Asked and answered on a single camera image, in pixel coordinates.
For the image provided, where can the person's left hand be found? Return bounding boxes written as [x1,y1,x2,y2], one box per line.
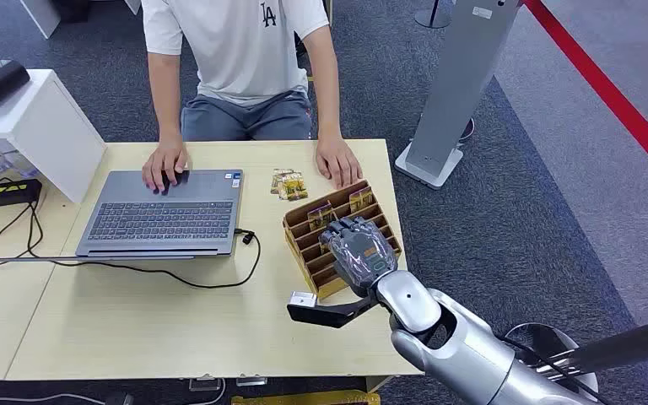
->
[315,137,365,190]

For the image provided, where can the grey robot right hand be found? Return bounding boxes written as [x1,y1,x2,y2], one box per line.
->
[319,216,401,298]

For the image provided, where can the cardboard card organizer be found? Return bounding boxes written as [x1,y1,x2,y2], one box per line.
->
[282,179,403,301]

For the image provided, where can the silver round base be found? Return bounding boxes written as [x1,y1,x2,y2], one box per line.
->
[501,322,600,402]

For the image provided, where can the grey kiosk stand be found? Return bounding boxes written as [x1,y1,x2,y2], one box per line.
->
[395,0,521,192]

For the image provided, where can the grey laptop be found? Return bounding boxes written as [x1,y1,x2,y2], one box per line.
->
[0,169,246,263]

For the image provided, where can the white cabinet box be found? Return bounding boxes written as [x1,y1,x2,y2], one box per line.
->
[0,69,108,204]

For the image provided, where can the clear plastic containers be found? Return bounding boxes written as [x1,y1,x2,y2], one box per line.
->
[0,138,41,181]

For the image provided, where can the yellow frame bar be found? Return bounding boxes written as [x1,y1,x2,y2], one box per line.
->
[230,391,381,405]

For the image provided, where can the pale wrist camera, black bracket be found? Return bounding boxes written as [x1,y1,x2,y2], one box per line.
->
[287,291,382,330]

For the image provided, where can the person's right hand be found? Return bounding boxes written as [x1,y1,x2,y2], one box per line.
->
[141,138,190,197]

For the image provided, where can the white furniture panel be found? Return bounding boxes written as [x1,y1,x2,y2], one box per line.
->
[19,0,63,41]

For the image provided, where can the white cable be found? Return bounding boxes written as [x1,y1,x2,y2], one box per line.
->
[0,393,107,405]

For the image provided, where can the gold black card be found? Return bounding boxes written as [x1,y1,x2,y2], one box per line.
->
[307,202,336,232]
[270,168,294,196]
[278,171,310,202]
[348,186,375,214]

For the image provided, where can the black laptop cable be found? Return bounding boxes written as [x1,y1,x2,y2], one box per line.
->
[0,201,262,290]

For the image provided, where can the black power adapter, yellow label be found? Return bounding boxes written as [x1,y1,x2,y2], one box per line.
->
[0,178,43,208]

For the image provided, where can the dark metal pole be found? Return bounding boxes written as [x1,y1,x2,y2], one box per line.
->
[536,312,648,382]

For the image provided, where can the person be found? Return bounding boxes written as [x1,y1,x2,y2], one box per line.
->
[141,0,365,197]

